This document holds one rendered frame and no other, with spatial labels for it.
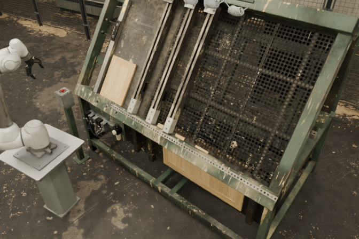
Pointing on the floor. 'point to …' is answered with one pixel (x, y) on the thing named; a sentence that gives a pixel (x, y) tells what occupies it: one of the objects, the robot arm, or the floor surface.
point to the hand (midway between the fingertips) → (38, 72)
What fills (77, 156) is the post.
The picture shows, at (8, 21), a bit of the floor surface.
